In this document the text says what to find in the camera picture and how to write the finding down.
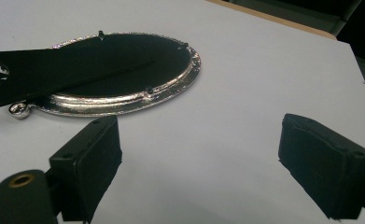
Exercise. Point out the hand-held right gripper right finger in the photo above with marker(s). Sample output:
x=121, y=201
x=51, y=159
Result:
x=323, y=168

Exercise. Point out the oval silver picture frame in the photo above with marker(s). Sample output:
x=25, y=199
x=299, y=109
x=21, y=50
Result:
x=108, y=65

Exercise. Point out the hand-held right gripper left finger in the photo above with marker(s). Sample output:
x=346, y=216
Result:
x=83, y=161

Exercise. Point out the wooden table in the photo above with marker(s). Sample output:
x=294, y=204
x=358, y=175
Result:
x=273, y=19

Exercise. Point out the white table board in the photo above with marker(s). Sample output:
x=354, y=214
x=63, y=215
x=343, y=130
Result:
x=220, y=102

